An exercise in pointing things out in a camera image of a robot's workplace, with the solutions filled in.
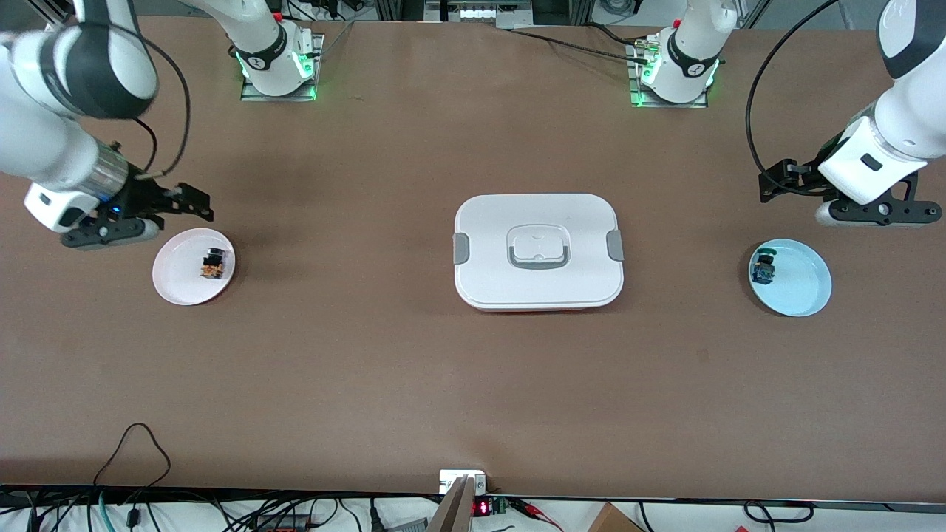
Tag white lidded lunch box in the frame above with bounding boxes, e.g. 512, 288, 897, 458
452, 194, 625, 313

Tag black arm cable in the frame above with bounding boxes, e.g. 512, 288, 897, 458
133, 26, 192, 178
745, 0, 843, 197

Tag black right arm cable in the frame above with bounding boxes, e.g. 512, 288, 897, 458
133, 26, 192, 178

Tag black cable across table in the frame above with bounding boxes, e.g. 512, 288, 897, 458
497, 22, 660, 64

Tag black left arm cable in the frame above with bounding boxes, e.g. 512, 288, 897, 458
745, 0, 843, 197

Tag brown cardboard box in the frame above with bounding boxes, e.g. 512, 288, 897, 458
587, 502, 645, 532

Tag grey camera stand beam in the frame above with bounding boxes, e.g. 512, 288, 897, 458
426, 476, 476, 532

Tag aluminium frame rack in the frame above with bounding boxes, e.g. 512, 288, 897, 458
375, 0, 593, 30

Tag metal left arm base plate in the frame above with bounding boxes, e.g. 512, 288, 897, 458
627, 41, 710, 110

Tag red clip leads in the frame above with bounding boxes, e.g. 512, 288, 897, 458
510, 498, 565, 532

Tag light blue round plate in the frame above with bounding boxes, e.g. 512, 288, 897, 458
748, 238, 834, 318

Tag thin black looped cable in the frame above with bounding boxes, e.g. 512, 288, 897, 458
92, 422, 172, 490

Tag pink round plate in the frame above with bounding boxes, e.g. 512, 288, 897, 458
152, 228, 237, 307

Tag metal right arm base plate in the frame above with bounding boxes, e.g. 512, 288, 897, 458
240, 33, 325, 103

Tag small white bracket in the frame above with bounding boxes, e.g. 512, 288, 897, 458
438, 469, 489, 495

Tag black coiled cable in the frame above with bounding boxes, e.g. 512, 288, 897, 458
742, 500, 816, 525

